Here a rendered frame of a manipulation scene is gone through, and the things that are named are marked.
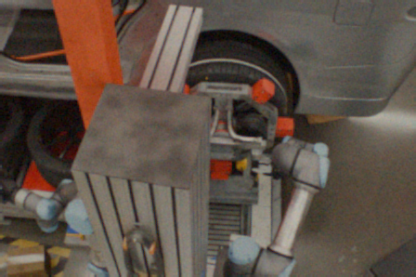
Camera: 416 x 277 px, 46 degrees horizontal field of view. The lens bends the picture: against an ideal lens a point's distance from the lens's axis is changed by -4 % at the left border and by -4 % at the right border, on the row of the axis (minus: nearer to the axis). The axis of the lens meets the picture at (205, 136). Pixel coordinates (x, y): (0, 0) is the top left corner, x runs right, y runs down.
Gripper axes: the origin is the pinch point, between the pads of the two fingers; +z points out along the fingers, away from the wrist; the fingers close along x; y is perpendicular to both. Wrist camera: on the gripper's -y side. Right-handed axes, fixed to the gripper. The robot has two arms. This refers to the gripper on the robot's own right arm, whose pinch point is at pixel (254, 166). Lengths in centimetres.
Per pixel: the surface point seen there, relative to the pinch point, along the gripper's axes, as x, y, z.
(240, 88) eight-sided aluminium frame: -24.4, 28.2, 9.1
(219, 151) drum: -6.0, 2.8, 17.4
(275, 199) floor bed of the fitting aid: -28, -75, -19
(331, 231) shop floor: -11, -83, -57
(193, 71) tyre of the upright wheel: -31, 31, 32
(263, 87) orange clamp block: -21.1, 33.3, -1.0
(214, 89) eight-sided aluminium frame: -22.0, 29.0, 21.3
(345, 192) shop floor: -41, -83, -68
